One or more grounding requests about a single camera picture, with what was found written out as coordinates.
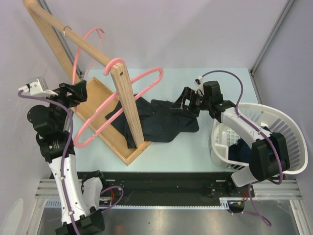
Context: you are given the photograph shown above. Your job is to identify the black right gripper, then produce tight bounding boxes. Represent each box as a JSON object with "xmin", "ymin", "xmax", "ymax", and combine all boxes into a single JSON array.
[{"xmin": 170, "ymin": 87, "xmax": 211, "ymax": 118}]

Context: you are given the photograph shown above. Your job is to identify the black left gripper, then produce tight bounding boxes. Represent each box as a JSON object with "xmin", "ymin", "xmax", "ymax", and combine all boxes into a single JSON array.
[{"xmin": 42, "ymin": 80, "xmax": 87, "ymax": 130}]

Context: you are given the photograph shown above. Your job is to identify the wooden rack base tray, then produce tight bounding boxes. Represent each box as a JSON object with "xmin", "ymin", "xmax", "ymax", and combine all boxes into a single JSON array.
[{"xmin": 73, "ymin": 77, "xmax": 151, "ymax": 165}]

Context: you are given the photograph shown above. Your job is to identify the dark green shorts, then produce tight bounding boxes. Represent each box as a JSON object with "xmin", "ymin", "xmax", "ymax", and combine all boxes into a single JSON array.
[{"xmin": 105, "ymin": 94, "xmax": 199, "ymax": 149}]

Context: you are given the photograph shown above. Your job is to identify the pink plastic hanger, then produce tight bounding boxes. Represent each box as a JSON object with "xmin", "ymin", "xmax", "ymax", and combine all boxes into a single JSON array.
[{"xmin": 73, "ymin": 57, "xmax": 164, "ymax": 149}]

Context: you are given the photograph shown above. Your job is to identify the pink hanger with green shorts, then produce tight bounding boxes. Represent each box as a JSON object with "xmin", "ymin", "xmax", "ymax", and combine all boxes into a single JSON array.
[{"xmin": 62, "ymin": 25, "xmax": 106, "ymax": 85}]

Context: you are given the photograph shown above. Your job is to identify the navy blue shorts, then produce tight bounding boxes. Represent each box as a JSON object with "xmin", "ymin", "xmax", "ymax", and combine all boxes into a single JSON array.
[{"xmin": 228, "ymin": 126, "xmax": 282, "ymax": 165}]

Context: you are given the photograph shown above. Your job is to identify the wooden rack post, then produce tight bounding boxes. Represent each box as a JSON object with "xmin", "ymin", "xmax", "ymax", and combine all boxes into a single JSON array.
[{"xmin": 23, "ymin": 0, "xmax": 144, "ymax": 147}]

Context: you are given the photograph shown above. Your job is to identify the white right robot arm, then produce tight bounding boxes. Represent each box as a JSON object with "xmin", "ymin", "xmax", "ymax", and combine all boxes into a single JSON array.
[{"xmin": 171, "ymin": 81, "xmax": 290, "ymax": 196}]

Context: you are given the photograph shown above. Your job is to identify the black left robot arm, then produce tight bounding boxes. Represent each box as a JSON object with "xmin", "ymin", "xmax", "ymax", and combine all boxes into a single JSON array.
[{"xmin": 24, "ymin": 77, "xmax": 108, "ymax": 235}]

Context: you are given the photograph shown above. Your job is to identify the white laundry basket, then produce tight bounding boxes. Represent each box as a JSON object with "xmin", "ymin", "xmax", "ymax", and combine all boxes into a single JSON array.
[{"xmin": 211, "ymin": 103, "xmax": 308, "ymax": 179}]

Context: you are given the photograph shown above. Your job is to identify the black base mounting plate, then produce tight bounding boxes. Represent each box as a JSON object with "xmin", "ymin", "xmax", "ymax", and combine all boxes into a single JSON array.
[{"xmin": 103, "ymin": 172, "xmax": 251, "ymax": 196}]

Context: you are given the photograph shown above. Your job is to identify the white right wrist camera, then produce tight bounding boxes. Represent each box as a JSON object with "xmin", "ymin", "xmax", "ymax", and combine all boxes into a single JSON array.
[{"xmin": 195, "ymin": 76, "xmax": 203, "ymax": 90}]

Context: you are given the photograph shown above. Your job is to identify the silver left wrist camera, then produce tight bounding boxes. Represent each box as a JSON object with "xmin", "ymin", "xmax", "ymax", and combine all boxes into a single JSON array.
[{"xmin": 18, "ymin": 77, "xmax": 58, "ymax": 97}]

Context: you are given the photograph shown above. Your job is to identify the aluminium rail with cable duct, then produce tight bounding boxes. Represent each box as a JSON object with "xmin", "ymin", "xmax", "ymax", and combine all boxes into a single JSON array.
[{"xmin": 35, "ymin": 180, "xmax": 301, "ymax": 210}]

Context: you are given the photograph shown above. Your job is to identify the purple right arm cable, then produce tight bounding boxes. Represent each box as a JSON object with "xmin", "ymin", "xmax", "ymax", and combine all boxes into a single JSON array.
[{"xmin": 199, "ymin": 70, "xmax": 284, "ymax": 227}]

